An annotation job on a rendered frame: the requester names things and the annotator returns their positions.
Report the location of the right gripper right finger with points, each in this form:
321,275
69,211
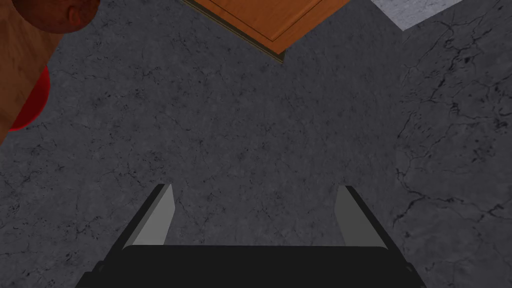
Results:
358,222

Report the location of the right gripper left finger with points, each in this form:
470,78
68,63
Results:
154,222

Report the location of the red round object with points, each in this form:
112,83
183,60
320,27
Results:
34,104

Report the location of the brown wooden table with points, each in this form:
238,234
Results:
18,72

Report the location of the orange wooden cupboard door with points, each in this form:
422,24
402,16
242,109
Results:
268,22

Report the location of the brown round knob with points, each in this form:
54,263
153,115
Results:
56,14

